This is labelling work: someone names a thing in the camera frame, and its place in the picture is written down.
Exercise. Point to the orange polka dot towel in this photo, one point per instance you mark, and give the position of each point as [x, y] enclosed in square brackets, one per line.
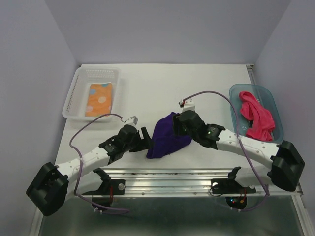
[99, 100]

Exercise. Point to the aluminium mounting rail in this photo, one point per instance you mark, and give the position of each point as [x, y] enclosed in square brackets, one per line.
[162, 182]

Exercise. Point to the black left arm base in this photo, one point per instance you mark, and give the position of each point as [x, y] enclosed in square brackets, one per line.
[103, 194]

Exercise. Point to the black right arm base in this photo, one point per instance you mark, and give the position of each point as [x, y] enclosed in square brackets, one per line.
[236, 193]

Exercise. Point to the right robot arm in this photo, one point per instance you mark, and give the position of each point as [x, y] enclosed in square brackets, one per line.
[280, 164]

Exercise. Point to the purple towel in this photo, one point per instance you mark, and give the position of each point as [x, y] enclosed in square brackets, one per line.
[164, 140]

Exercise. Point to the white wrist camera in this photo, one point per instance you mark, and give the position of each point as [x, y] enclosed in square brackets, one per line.
[187, 105]
[133, 120]

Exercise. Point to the white plastic basket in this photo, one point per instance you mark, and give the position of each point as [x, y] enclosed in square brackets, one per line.
[76, 100]

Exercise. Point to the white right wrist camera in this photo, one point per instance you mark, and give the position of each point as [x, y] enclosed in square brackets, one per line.
[187, 105]

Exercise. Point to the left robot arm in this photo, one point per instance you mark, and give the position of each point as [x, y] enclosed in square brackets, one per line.
[52, 184]

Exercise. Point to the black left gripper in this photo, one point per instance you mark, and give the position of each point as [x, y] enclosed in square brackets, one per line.
[141, 144]

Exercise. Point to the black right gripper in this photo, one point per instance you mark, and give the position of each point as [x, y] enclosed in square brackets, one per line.
[176, 122]

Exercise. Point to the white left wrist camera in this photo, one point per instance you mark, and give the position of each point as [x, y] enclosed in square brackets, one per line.
[133, 120]

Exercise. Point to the pink towel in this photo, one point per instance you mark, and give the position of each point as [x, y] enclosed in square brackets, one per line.
[262, 120]

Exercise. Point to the blue plastic tub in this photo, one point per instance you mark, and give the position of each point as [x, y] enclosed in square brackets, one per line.
[265, 99]

